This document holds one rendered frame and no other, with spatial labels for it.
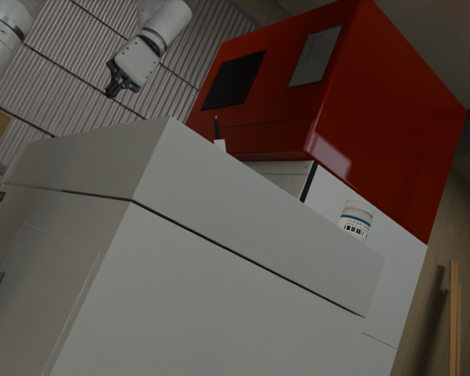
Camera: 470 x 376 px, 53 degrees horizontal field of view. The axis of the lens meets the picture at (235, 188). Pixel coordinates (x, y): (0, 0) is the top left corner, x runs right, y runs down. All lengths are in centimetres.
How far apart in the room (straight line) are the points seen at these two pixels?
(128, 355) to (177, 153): 32
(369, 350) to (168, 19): 123
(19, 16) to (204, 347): 77
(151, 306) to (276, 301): 26
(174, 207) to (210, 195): 7
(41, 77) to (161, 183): 284
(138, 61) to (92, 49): 241
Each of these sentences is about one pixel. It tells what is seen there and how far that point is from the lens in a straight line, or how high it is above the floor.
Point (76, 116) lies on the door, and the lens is 357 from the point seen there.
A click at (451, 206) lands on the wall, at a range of 688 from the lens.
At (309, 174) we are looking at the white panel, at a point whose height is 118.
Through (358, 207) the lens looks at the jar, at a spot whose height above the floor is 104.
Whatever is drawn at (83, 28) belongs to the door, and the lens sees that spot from 371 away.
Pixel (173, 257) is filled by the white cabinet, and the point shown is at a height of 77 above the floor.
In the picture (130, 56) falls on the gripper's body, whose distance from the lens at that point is 128.
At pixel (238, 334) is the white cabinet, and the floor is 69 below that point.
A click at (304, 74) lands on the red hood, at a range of 163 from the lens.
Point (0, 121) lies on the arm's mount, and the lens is 98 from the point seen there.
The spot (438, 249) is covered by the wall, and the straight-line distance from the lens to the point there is 668.
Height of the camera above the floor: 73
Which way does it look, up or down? 13 degrees up
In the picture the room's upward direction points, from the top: 22 degrees clockwise
